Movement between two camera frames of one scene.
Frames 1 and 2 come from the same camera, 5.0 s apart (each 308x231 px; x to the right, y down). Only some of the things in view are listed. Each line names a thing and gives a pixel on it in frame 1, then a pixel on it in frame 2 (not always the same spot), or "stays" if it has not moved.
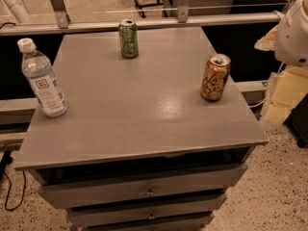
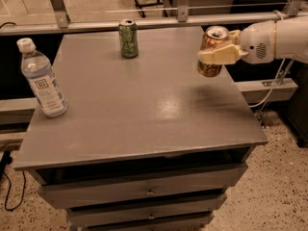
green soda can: (128, 34) stays
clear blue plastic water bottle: (38, 73) stays
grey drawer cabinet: (139, 146) stays
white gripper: (293, 38) → (256, 42)
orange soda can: (215, 77) → (213, 36)
